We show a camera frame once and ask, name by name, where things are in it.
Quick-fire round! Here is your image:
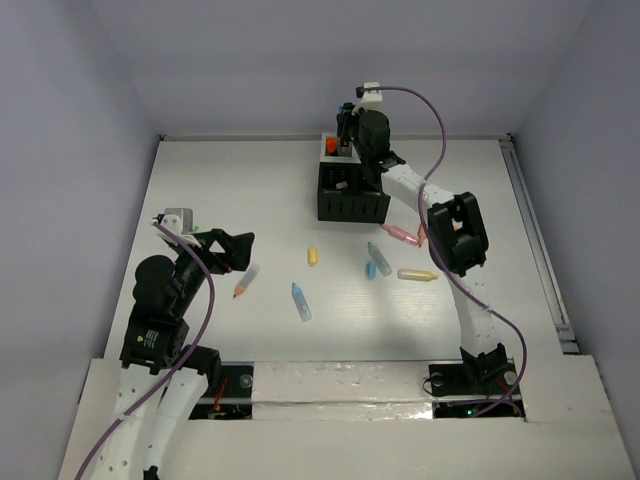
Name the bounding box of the orange cap black highlighter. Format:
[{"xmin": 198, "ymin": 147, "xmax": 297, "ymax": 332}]
[{"xmin": 325, "ymin": 137, "xmax": 338, "ymax": 156}]

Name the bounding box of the pink highlighter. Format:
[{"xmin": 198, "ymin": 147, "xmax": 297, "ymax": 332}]
[{"xmin": 381, "ymin": 224, "xmax": 420, "ymax": 247}]

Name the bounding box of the blue cap black highlighter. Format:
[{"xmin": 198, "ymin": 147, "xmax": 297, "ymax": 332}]
[{"xmin": 338, "ymin": 102, "xmax": 353, "ymax": 114}]

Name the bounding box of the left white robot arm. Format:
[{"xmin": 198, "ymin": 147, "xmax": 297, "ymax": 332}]
[{"xmin": 75, "ymin": 223, "xmax": 255, "ymax": 479}]

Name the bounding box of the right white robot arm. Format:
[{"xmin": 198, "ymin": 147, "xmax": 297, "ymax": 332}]
[{"xmin": 337, "ymin": 103, "xmax": 514, "ymax": 397}]

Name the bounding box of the white slotted container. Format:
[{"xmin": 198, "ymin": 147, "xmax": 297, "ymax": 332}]
[{"xmin": 319, "ymin": 132, "xmax": 365, "ymax": 165}]

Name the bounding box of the black slotted container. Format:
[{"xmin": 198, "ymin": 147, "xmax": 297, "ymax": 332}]
[{"xmin": 317, "ymin": 162, "xmax": 390, "ymax": 224}]

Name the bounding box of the yellow highlighter cap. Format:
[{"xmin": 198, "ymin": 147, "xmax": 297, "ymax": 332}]
[{"xmin": 307, "ymin": 247, "xmax": 319, "ymax": 267}]

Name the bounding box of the light blue highlighter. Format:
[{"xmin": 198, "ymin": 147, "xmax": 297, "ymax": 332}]
[{"xmin": 291, "ymin": 283, "xmax": 312, "ymax": 322}]

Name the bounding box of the green grey highlighter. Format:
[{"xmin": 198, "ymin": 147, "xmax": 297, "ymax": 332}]
[{"xmin": 368, "ymin": 242, "xmax": 392, "ymax": 276}]

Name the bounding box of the yellow highlighter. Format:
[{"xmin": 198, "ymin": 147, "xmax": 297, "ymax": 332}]
[{"xmin": 397, "ymin": 269, "xmax": 439, "ymax": 282}]

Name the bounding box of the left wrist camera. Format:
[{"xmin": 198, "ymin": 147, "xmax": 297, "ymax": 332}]
[{"xmin": 153, "ymin": 207, "xmax": 194, "ymax": 236}]

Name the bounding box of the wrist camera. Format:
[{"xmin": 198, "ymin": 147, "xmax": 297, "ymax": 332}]
[
  {"xmin": 153, "ymin": 207, "xmax": 194, "ymax": 236},
  {"xmin": 354, "ymin": 82, "xmax": 383, "ymax": 113}
]

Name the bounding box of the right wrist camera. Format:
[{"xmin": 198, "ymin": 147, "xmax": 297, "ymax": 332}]
[{"xmin": 354, "ymin": 82, "xmax": 383, "ymax": 113}]

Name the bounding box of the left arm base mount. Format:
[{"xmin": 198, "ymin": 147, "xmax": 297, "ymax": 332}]
[{"xmin": 189, "ymin": 363, "xmax": 254, "ymax": 420}]

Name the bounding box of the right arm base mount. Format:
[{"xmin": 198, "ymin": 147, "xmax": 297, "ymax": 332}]
[{"xmin": 422, "ymin": 343, "xmax": 524, "ymax": 418}]

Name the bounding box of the metal rail right edge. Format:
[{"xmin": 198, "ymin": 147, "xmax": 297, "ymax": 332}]
[{"xmin": 499, "ymin": 138, "xmax": 581, "ymax": 355}]

